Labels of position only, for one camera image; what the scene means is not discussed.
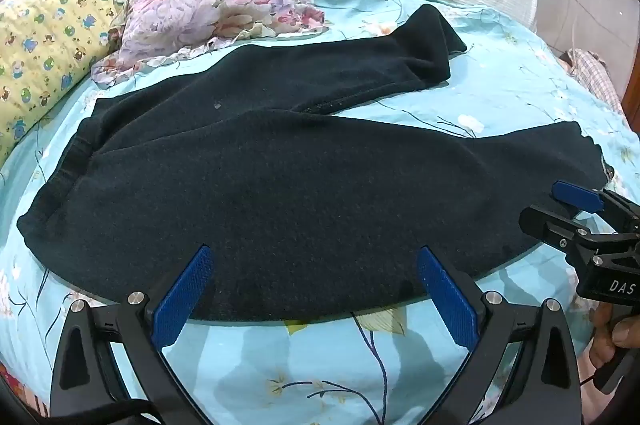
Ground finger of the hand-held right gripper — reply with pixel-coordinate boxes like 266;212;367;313
551;181;640;234
519;204;602;252

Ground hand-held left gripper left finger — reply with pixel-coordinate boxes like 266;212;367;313
50;245;216;425

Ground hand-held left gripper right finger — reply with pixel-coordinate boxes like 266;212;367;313
417;246;583;425

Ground yellow cartoon print pillow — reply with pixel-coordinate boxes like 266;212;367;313
0;0;132;166

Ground person's right hand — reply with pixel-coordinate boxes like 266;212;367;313
582;304;626;425

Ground wooden cabinet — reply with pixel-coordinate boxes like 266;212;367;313
621;48;640;118

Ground pink floral ruffled pillow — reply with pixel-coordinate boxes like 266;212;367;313
91;0;328;90

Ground blue floral bed sheet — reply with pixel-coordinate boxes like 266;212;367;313
0;0;640;425

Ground plaid cloth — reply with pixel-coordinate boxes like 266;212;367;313
560;48;626;115

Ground black pants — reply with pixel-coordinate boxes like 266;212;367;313
16;4;615;322

